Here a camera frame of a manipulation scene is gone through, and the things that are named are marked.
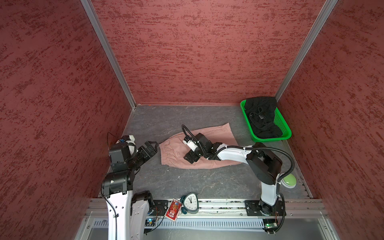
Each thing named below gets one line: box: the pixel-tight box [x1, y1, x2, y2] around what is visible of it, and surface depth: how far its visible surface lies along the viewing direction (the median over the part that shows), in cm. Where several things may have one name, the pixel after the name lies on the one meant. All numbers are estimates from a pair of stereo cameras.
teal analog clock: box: [180, 192, 199, 215], surface depth 74 cm
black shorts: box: [244, 96, 283, 139], surface depth 110 cm
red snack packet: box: [164, 198, 183, 222], surface depth 73 cm
